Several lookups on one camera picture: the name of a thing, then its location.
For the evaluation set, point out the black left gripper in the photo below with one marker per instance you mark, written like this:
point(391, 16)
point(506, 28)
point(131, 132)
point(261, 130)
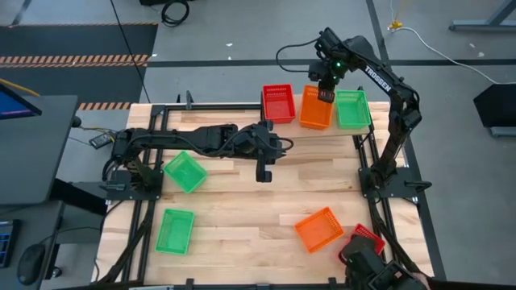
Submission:
point(262, 141)

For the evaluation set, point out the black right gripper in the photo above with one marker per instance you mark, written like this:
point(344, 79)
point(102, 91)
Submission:
point(328, 70)

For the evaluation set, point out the orange plastic basket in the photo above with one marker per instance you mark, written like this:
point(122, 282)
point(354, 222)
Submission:
point(315, 127)
point(318, 229)
point(312, 110)

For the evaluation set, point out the green plastic basket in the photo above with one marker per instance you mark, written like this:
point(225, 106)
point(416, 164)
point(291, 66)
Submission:
point(185, 172)
point(352, 108)
point(174, 231)

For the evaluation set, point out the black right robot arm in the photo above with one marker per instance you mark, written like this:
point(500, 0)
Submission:
point(403, 117)

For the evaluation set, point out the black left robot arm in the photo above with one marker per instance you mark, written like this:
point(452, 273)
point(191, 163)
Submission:
point(181, 141)

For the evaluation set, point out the grey metal table leg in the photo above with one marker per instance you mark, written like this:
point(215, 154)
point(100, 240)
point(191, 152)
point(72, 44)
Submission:
point(475, 27)

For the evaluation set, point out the black power brick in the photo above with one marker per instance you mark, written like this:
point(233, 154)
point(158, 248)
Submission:
point(101, 140)

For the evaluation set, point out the black box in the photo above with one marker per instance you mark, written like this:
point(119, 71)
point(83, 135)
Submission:
point(498, 106)

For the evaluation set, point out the grey metal stand foot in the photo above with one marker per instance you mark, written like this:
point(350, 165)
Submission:
point(504, 132)

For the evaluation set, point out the black hazard-striped floor mat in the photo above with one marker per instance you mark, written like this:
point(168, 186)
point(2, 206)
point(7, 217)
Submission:
point(80, 40)

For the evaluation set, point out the dark grey desk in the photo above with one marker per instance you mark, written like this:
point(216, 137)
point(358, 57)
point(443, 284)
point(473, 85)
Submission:
point(32, 161)

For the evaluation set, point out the black lower desk surface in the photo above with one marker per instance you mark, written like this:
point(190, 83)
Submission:
point(36, 225)

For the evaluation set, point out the computer monitor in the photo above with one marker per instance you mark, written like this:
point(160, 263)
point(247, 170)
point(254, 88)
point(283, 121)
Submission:
point(14, 106)

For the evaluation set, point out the black computer mouse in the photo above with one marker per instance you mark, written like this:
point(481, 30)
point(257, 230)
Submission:
point(31, 263)

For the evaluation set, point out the black keyboard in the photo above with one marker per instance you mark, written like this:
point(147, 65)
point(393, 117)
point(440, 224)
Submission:
point(6, 245)

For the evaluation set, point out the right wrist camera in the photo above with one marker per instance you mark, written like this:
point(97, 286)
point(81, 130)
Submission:
point(326, 96)

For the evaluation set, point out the wooden shelf with black frame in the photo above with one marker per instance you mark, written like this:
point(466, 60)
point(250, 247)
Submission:
point(294, 131)

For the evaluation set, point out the black aluminium table frame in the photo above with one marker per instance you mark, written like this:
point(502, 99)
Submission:
point(213, 106)

